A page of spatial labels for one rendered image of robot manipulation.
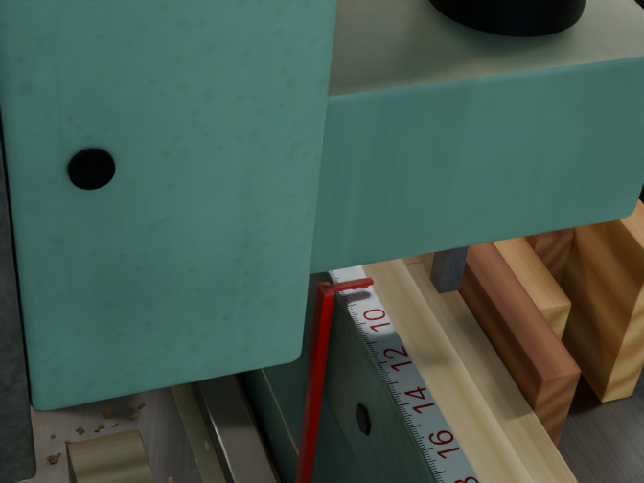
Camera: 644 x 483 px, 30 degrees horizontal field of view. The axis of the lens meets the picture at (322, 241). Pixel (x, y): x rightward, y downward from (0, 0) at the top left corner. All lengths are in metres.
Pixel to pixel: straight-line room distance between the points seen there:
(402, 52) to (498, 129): 0.04
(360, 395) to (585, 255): 0.11
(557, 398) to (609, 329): 0.06
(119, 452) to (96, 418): 0.07
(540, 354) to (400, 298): 0.06
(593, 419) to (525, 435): 0.07
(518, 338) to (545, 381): 0.02
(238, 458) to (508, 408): 0.17
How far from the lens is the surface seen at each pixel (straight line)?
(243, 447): 0.57
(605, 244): 0.48
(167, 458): 0.59
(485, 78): 0.36
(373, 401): 0.43
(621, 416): 0.50
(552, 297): 0.47
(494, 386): 0.44
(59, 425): 0.61
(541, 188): 0.40
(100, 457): 0.54
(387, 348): 0.43
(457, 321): 0.46
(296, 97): 0.29
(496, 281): 0.46
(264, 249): 0.32
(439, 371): 0.43
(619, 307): 0.48
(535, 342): 0.44
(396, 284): 0.46
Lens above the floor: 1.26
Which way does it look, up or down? 40 degrees down
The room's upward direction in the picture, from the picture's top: 6 degrees clockwise
